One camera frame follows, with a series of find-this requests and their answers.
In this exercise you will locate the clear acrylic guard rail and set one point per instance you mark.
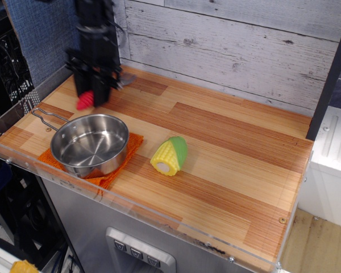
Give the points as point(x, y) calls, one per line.
point(237, 189)

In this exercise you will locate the yellow object at corner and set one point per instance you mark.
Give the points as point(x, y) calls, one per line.
point(23, 266)

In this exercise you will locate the stainless steel pan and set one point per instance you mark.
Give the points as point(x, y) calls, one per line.
point(87, 142)

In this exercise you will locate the silver dispenser button panel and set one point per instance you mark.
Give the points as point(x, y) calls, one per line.
point(130, 254)

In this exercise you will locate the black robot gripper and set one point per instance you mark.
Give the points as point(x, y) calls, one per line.
point(96, 62)

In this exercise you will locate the yellow green toy corn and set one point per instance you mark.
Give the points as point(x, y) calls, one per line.
point(170, 156)

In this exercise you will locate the red handled metal fork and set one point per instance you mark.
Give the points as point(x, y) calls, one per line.
point(86, 100)

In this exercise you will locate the dark grey right post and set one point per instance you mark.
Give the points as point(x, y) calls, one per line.
point(326, 95)

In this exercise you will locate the white side cabinet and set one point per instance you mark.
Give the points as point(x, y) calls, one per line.
point(320, 194)

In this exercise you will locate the blue fabric panel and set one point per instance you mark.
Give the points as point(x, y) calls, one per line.
point(45, 30)

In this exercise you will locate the black equipment rack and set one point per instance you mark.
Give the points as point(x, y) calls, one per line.
point(15, 79)

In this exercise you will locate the silver toy fridge cabinet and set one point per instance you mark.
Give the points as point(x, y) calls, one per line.
point(85, 221)

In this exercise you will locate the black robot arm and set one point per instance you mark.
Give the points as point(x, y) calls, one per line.
point(94, 13)

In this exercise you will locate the orange knitted cloth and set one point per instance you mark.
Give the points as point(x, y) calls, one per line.
point(100, 177)

